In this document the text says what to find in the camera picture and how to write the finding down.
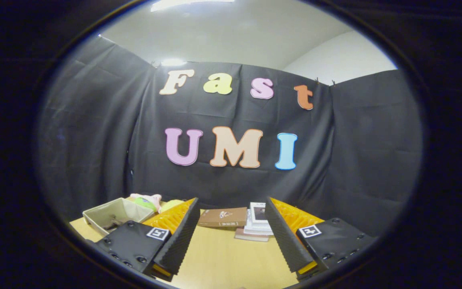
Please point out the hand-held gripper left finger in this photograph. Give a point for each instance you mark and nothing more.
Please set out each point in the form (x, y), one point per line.
(183, 237)

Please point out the yellow plush toy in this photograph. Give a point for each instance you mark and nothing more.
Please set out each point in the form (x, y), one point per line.
(171, 205)

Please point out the ceiling light panel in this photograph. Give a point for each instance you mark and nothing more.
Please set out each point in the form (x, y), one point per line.
(191, 4)

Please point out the beige fabric storage box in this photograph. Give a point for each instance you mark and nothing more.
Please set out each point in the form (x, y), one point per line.
(94, 218)

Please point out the pinkish brown book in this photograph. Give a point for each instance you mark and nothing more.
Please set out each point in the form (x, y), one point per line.
(251, 237)

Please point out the pink and green plush toy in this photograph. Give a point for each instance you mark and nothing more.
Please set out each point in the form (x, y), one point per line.
(146, 200)

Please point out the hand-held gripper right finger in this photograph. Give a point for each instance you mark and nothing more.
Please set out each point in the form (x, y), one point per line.
(281, 237)

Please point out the plain white book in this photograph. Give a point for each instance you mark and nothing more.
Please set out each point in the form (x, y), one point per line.
(257, 228)

